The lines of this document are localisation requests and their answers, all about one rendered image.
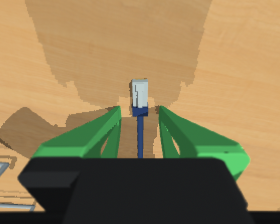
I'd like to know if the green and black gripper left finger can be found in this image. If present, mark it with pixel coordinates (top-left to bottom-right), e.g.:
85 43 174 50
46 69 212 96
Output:
31 106 122 158

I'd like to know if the white cable plug with blue boot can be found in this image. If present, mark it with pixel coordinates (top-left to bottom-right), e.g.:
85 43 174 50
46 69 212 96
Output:
132 78 148 117

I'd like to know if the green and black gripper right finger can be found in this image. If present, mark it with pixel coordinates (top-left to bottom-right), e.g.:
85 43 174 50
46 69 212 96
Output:
159 106 250 181

